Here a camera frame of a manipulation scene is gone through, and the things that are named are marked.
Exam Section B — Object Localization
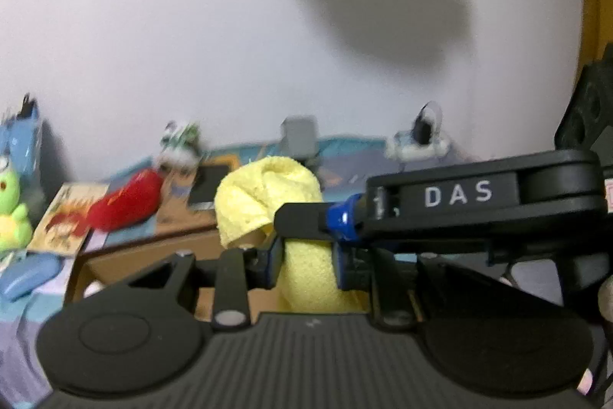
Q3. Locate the brown cardboard box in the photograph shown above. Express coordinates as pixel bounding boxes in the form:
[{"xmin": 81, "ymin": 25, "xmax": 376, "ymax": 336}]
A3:
[{"xmin": 63, "ymin": 228, "xmax": 283, "ymax": 321}]

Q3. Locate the green frog plush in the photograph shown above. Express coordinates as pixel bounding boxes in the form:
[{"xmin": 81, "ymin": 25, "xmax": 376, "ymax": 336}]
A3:
[{"xmin": 0, "ymin": 154, "xmax": 33, "ymax": 252}]

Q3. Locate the illustrated picture book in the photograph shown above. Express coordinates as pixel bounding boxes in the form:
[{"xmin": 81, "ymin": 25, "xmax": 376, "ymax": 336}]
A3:
[{"xmin": 27, "ymin": 183, "xmax": 109, "ymax": 258}]

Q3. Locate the person right hand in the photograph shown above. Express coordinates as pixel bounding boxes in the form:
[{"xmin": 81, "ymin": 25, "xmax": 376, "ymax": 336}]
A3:
[{"xmin": 497, "ymin": 274, "xmax": 598, "ymax": 398}]

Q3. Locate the white power strip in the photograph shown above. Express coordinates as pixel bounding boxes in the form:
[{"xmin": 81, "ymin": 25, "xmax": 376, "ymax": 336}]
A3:
[{"xmin": 384, "ymin": 135, "xmax": 451, "ymax": 163}]

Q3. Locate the yellow towel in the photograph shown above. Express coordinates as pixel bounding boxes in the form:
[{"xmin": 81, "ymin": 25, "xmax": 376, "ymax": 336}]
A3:
[{"xmin": 214, "ymin": 156, "xmax": 370, "ymax": 314}]

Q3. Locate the black smartphone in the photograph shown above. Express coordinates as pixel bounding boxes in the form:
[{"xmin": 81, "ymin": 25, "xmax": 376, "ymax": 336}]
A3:
[{"xmin": 187, "ymin": 164, "xmax": 231, "ymax": 211}]

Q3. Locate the teal purple patterned bedsheet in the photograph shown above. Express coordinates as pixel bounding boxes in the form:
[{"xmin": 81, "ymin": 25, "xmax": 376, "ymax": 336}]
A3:
[{"xmin": 1, "ymin": 137, "xmax": 465, "ymax": 407}]

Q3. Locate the blue plastic package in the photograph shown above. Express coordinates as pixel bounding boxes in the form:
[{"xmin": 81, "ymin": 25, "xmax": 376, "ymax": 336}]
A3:
[{"xmin": 1, "ymin": 94, "xmax": 41, "ymax": 186}]

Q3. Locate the black charger plug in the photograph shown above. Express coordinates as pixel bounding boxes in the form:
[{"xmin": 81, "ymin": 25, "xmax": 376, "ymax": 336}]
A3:
[{"xmin": 411, "ymin": 101, "xmax": 443, "ymax": 146}]

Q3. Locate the red plush pillow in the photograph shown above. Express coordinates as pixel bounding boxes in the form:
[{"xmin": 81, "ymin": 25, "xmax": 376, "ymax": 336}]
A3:
[{"xmin": 86, "ymin": 168, "xmax": 163, "ymax": 233}]

